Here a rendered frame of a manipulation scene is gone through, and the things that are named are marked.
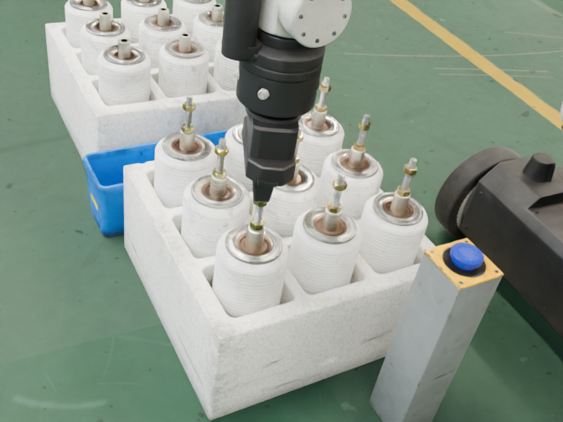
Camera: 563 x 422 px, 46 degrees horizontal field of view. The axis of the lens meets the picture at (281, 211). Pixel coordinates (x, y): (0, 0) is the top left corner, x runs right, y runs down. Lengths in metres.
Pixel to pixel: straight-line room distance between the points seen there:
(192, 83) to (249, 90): 0.61
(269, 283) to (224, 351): 0.10
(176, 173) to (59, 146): 0.52
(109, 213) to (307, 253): 0.43
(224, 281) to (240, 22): 0.36
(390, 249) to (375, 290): 0.06
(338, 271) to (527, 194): 0.42
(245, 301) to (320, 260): 0.12
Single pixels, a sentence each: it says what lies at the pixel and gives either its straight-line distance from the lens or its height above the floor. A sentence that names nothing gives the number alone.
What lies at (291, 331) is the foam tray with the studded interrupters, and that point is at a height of 0.15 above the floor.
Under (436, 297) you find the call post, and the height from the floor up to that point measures 0.27.
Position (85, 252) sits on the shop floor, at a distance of 1.22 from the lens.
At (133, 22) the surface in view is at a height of 0.22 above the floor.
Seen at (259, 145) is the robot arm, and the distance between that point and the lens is 0.73.
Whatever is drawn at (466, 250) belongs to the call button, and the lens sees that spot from 0.83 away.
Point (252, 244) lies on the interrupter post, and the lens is 0.86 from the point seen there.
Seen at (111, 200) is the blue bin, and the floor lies 0.09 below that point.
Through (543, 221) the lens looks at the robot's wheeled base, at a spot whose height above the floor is 0.19.
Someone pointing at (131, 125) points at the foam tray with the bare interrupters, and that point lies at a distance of 1.28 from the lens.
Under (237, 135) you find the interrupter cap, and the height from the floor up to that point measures 0.25.
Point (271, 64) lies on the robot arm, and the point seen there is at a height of 0.53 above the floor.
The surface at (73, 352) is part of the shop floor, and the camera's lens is 1.08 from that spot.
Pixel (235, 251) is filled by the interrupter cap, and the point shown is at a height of 0.25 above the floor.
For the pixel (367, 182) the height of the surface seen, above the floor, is 0.25.
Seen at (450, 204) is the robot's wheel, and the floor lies 0.11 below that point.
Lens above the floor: 0.83
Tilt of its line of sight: 39 degrees down
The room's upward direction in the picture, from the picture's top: 10 degrees clockwise
